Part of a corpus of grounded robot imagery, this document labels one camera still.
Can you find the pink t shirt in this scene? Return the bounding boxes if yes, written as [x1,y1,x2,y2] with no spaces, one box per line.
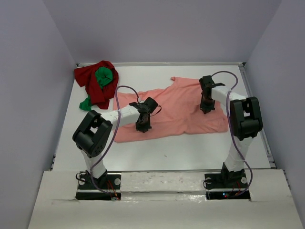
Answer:
[113,77,228,143]

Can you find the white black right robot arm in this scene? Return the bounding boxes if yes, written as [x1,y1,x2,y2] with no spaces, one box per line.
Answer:
[199,75,263,190]

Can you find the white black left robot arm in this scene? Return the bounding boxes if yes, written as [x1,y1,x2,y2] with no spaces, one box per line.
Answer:
[72,97,159,188]

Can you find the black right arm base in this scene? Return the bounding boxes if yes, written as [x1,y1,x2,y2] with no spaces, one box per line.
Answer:
[203,172,251,200]

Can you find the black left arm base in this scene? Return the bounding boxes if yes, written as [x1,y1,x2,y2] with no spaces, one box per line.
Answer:
[75,172,122,201]

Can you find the green t shirt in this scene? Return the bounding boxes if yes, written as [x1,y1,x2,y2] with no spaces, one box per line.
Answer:
[79,66,114,111]

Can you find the dark red t shirt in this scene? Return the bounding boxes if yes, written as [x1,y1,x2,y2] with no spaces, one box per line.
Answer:
[73,60,119,110]

